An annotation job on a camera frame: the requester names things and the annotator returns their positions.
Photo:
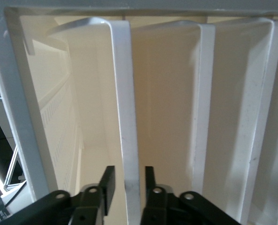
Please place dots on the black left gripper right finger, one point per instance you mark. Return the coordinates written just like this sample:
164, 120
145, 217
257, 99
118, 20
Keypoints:
150, 182

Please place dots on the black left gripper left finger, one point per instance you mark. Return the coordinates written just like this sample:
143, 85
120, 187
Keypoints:
109, 185

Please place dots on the white drawer cabinet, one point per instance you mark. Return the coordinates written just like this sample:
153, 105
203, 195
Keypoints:
24, 117

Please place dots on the aluminium profile bar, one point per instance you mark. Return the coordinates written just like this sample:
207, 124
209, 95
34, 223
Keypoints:
11, 168

